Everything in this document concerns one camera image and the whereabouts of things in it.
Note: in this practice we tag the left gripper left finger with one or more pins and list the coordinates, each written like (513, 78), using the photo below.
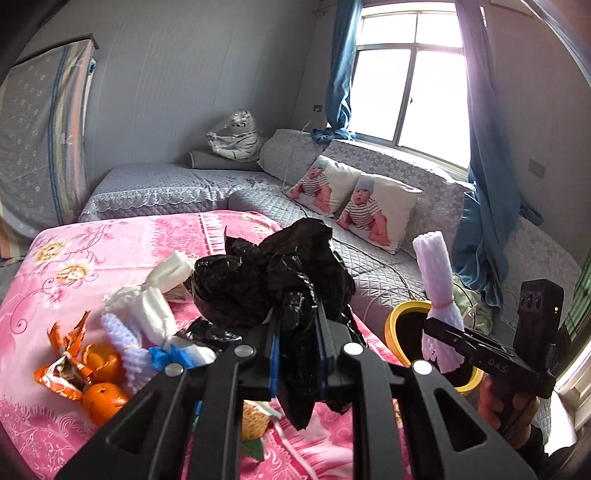
(185, 423)

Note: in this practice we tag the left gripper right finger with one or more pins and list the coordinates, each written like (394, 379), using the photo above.
(408, 422)

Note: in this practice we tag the noodle snack bag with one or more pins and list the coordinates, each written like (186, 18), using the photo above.
(256, 418)

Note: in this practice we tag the whole orange tangerine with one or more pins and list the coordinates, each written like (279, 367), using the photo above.
(102, 401)

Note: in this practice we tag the black plastic trash bag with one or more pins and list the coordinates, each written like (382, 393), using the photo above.
(287, 279)

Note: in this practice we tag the orange snack wrapper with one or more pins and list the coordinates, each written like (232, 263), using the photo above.
(66, 376)

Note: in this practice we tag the white foam fruit net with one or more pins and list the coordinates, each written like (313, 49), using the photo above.
(435, 266)

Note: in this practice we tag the yellow trash bin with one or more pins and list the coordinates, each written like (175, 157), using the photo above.
(403, 334)

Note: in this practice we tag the person's right hand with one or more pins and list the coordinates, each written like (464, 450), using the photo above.
(490, 407)

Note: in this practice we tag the green cloth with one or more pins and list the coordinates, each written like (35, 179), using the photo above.
(475, 312)

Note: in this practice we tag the white foam net on table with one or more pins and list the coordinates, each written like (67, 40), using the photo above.
(127, 341)

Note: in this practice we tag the white crumpled tissue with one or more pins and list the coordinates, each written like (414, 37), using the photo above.
(147, 303)

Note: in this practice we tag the pink floral table cloth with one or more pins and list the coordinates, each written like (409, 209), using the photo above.
(69, 270)

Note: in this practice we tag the blue right curtain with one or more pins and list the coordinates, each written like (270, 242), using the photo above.
(492, 208)

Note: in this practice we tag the blue curtain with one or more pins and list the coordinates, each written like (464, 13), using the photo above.
(492, 208)
(338, 108)

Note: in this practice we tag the right baby print pillow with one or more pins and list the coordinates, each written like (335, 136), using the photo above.
(379, 211)

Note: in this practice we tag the baby print pillow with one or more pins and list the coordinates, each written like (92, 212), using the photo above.
(379, 211)
(326, 186)

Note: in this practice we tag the grey quilted sofa bed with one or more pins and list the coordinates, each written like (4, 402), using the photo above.
(383, 280)

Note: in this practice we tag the left baby print pillow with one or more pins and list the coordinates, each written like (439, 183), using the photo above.
(326, 186)

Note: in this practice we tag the grey back cushion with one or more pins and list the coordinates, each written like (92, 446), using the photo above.
(288, 154)

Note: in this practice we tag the blue left curtain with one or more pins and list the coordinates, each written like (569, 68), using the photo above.
(338, 108)

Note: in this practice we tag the grey folded cushion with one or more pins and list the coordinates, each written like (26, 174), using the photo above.
(203, 160)

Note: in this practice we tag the white tiger plush in bag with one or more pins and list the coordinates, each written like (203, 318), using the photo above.
(235, 137)

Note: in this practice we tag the striped sheet covered wardrobe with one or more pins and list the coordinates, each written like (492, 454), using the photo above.
(43, 175)

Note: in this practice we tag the window with metal frame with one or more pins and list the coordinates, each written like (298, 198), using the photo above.
(409, 87)

